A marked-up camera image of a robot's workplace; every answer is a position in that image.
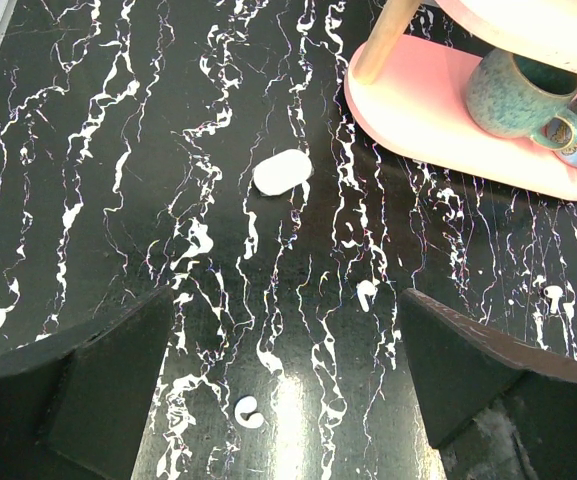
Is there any pink three-tier wooden shelf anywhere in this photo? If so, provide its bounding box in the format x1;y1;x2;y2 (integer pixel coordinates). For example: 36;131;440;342
344;1;577;201

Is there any white earbud near centre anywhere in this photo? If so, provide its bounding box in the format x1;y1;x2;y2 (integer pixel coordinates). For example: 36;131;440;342
356;280;379;312

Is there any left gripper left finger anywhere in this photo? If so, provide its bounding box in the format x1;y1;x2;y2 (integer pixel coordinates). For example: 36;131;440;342
0;287;174;479

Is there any white earbud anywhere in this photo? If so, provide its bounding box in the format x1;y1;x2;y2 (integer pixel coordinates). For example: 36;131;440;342
542;285;563;314
356;280;379;312

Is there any white earbud centre right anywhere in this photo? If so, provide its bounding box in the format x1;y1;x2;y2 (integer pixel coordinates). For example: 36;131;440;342
542;285;563;314

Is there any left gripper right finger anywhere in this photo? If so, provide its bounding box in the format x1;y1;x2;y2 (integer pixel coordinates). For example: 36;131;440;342
399;289;577;479

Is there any teal glazed ceramic mug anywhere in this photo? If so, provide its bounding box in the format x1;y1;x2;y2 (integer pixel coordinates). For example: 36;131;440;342
464;49;577;151

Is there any white oval pebble case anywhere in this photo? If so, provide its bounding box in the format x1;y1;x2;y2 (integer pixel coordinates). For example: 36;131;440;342
253;149;313;196

